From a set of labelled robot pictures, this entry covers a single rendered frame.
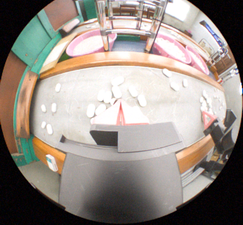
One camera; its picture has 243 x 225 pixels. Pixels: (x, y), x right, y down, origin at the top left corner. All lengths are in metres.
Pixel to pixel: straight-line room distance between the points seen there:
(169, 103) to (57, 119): 0.38
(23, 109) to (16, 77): 0.16
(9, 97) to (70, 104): 0.35
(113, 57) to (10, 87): 0.48
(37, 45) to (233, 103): 5.38
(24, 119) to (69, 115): 0.26
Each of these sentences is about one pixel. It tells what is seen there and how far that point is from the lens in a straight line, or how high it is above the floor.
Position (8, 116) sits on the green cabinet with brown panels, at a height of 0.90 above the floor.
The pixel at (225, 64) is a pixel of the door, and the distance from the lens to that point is 5.10.
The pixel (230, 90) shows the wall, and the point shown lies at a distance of 4.93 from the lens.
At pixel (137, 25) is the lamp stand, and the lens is 0.50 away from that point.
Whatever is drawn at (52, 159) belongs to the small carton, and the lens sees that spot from 0.33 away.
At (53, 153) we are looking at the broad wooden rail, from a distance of 0.33.
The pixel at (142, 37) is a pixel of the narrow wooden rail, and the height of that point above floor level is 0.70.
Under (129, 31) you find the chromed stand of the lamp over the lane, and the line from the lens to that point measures 0.25.
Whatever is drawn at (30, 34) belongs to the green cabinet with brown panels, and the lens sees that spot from 0.58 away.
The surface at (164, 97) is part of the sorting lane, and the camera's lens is 0.25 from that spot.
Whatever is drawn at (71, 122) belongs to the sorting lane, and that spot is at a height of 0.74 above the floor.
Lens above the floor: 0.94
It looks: 77 degrees down
